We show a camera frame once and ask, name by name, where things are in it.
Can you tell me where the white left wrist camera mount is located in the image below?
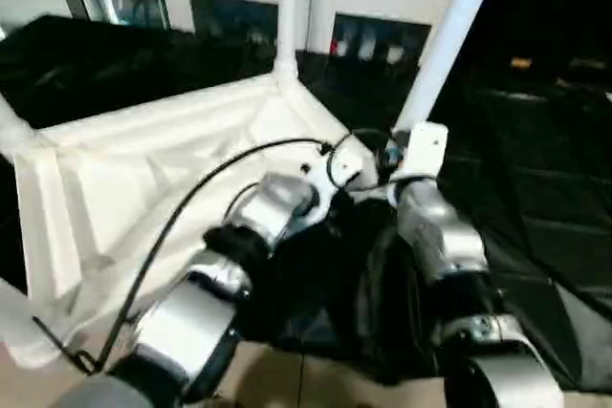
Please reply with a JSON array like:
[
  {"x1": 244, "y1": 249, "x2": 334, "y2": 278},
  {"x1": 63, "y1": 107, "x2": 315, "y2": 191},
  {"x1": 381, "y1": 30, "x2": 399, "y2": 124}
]
[{"x1": 304, "y1": 136, "x2": 379, "y2": 218}]

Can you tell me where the black work mat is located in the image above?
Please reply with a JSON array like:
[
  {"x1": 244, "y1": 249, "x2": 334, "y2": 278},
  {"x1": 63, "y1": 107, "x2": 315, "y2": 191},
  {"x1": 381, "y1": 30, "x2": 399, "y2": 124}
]
[{"x1": 0, "y1": 14, "x2": 612, "y2": 390}]

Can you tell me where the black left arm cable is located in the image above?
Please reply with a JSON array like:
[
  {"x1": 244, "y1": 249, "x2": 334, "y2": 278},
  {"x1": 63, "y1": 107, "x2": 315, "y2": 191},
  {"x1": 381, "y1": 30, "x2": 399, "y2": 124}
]
[{"x1": 33, "y1": 138, "x2": 336, "y2": 376}]

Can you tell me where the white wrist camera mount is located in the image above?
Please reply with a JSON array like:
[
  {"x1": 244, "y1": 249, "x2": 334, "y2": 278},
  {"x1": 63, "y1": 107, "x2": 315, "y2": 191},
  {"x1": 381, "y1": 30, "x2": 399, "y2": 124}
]
[
  {"x1": 387, "y1": 121, "x2": 450, "y2": 201},
  {"x1": 304, "y1": 136, "x2": 379, "y2": 218}
]

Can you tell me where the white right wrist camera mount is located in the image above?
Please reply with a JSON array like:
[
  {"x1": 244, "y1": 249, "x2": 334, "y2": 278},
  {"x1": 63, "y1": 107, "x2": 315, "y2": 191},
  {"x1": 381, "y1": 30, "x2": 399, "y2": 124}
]
[{"x1": 387, "y1": 121, "x2": 450, "y2": 201}]

